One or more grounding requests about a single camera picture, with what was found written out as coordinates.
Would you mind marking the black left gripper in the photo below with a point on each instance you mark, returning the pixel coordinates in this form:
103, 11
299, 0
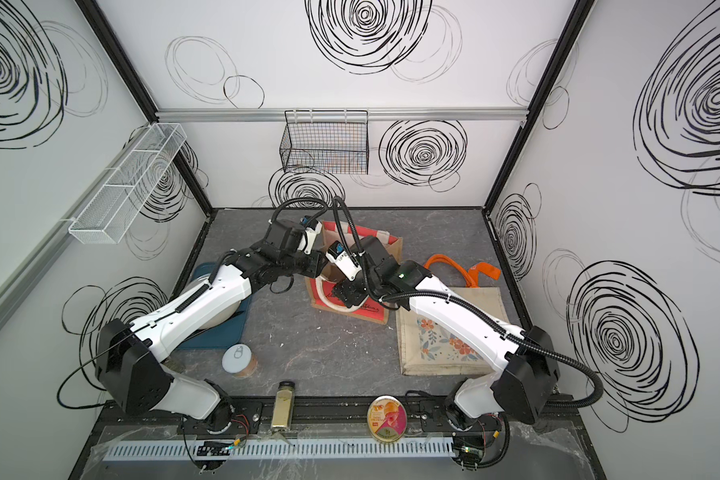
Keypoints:
317, 264

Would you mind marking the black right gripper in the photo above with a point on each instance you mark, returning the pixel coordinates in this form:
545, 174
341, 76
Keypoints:
347, 293

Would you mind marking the red jute Christmas bag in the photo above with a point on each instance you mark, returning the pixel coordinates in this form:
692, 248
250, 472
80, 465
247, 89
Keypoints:
320, 290

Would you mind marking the beige floral canvas tote bag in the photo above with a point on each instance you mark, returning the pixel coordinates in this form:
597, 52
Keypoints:
428, 349

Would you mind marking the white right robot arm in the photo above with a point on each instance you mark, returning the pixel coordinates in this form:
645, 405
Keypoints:
521, 380

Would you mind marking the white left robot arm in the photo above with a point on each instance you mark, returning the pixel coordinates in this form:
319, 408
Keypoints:
130, 354

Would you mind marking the grey round plate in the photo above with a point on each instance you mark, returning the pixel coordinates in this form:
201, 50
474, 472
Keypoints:
216, 311

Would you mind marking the teal tray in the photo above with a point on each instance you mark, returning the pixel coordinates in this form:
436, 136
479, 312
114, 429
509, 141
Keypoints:
221, 334

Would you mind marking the white lidded jar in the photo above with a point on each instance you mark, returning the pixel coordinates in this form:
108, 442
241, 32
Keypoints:
239, 361

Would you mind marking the round pink tin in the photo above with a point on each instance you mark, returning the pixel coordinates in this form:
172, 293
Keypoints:
387, 419

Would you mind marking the glass spice bottle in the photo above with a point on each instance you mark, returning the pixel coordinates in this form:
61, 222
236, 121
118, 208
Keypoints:
283, 406

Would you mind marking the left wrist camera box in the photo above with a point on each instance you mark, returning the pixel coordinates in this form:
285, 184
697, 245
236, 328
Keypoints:
311, 232

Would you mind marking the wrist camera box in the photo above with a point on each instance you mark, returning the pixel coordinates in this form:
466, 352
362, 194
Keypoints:
341, 258
311, 232

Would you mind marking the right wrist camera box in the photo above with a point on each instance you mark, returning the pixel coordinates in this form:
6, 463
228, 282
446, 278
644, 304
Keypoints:
341, 258

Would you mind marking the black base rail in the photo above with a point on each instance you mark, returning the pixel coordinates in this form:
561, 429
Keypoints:
253, 415

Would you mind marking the black wire wall basket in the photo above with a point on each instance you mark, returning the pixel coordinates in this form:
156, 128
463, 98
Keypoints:
335, 147

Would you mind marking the white wire wall shelf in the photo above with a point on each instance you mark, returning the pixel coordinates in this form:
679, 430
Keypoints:
143, 182

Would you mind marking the aluminium wall rail back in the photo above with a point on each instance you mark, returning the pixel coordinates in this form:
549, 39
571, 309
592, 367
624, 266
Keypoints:
343, 114

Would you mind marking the aluminium wall rail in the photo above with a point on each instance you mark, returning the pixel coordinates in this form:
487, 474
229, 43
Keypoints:
343, 114
24, 279

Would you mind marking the white slotted cable duct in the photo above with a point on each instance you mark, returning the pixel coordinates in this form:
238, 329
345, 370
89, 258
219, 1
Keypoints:
256, 449

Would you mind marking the black corner frame post left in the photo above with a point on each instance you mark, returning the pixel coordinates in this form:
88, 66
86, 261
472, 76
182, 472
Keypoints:
107, 38

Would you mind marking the black corner frame post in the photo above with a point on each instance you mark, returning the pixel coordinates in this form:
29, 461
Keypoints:
560, 54
107, 38

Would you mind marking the aluminium wall rail left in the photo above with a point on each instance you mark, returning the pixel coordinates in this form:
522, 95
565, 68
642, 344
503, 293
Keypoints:
24, 279

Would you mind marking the black corner frame post right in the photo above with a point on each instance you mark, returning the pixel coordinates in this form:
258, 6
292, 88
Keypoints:
560, 54

